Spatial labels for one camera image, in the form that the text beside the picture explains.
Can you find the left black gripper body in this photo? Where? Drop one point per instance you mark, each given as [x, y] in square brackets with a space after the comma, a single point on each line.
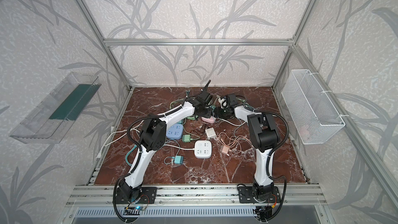
[205, 97]

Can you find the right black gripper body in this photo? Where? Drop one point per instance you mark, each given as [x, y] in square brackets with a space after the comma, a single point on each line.
[224, 110]

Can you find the pink power strip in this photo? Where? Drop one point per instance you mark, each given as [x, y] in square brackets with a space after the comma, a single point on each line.
[210, 119]

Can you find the white charger plug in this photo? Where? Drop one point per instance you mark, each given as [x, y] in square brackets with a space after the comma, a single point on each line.
[210, 133]

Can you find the green charger plug front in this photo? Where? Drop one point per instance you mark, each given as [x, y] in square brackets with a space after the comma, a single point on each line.
[186, 138]

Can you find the blue power strip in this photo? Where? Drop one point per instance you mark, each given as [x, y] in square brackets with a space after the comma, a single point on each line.
[175, 132]

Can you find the white power strip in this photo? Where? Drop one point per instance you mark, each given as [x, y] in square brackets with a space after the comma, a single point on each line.
[203, 149]

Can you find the teal charger plug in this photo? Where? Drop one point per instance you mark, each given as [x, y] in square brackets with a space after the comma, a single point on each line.
[178, 160]

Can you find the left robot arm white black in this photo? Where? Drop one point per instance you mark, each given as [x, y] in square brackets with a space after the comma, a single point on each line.
[153, 137]

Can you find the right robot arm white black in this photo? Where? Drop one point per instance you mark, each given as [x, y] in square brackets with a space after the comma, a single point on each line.
[264, 137]

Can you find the white wire mesh basket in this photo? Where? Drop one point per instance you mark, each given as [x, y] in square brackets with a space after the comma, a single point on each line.
[313, 113]

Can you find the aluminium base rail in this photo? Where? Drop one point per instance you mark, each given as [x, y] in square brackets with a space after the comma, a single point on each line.
[195, 195]

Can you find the clear plastic wall bin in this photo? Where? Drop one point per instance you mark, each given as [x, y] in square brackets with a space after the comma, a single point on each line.
[50, 121]

